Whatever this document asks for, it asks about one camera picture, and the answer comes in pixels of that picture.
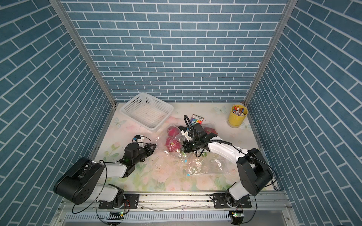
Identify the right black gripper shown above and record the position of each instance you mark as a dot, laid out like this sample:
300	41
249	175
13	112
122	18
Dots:
187	149

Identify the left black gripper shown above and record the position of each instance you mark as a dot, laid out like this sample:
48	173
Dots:
147	149

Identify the clear zip-top bag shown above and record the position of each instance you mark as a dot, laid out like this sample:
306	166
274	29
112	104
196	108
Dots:
208	164
164	157

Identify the pink dragon fruit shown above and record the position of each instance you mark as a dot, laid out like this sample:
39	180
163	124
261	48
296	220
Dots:
173	131
173	144

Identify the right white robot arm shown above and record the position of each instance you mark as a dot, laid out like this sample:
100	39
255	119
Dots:
254	173

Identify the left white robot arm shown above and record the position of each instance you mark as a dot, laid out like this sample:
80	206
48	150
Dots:
86	180

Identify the empty clear zip-top bag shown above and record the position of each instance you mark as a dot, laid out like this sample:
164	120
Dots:
208	164

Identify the highlighter marker pack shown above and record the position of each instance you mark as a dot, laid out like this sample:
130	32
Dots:
196	119

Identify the white plastic mesh basket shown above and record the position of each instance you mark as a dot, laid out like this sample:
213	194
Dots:
147	110

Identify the yellow pen cup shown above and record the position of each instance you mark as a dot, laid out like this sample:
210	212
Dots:
238	114

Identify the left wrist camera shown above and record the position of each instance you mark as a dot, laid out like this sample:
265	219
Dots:
137	138

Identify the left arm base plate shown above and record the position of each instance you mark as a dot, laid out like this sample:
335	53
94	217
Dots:
123	202

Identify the aluminium mounting rail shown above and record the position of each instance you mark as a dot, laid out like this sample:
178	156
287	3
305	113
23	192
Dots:
205	208

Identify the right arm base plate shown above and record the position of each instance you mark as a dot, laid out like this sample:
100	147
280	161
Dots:
223	201

